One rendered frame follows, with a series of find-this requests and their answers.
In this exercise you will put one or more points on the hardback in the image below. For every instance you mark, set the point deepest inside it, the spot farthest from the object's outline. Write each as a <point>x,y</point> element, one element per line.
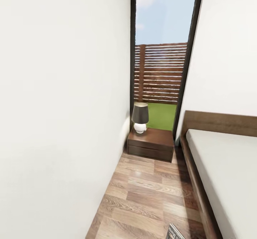
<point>174,233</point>

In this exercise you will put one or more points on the bed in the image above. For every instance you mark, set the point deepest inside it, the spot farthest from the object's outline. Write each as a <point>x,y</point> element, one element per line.
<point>220,151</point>

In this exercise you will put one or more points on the fixed window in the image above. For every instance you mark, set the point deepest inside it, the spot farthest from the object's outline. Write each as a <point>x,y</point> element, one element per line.
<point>161,39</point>

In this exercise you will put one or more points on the table lamp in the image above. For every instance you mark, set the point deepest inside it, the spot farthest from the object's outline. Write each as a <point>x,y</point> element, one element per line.
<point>140,116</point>

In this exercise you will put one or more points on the nightstand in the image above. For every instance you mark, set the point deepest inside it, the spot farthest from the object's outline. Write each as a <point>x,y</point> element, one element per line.
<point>157,144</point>

